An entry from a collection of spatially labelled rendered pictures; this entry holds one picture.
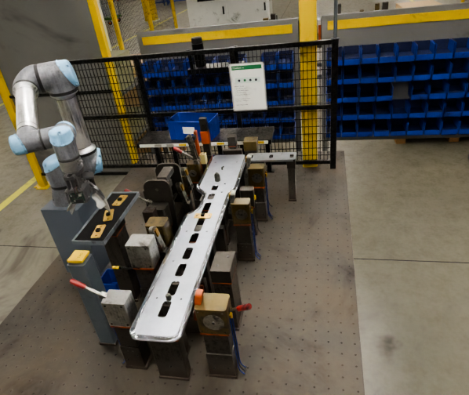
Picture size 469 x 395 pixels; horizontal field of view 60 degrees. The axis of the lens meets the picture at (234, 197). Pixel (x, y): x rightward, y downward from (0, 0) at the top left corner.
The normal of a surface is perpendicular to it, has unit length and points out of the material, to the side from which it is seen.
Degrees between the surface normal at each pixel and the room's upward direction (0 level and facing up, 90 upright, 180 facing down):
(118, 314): 90
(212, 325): 90
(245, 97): 90
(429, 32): 90
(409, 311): 0
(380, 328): 0
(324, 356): 0
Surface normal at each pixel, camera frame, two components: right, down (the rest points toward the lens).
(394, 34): -0.18, 0.53
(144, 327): -0.11, -0.84
